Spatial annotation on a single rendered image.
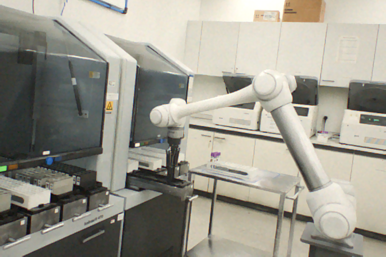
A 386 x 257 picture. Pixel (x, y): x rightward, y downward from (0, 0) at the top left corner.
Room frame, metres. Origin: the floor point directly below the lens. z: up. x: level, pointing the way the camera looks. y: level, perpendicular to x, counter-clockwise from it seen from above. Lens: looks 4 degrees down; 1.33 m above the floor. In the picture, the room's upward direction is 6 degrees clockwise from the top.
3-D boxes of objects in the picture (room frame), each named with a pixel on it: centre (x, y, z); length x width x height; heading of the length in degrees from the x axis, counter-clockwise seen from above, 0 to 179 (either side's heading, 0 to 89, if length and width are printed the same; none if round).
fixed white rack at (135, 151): (2.31, 0.25, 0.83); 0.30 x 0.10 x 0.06; 65
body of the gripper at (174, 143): (1.95, 0.09, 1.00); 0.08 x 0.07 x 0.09; 155
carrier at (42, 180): (1.52, 0.58, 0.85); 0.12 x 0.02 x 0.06; 155
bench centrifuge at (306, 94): (4.19, -1.14, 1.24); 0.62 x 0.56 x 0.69; 155
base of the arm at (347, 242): (1.65, -0.72, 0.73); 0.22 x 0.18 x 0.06; 155
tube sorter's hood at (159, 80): (2.30, 0.41, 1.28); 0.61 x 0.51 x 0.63; 155
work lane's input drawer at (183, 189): (1.98, 0.28, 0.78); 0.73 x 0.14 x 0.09; 65
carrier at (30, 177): (1.54, 0.65, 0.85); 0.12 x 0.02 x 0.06; 155
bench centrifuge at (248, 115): (4.44, -0.61, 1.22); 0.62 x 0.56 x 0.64; 153
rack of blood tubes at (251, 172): (2.15, -0.27, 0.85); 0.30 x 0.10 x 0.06; 63
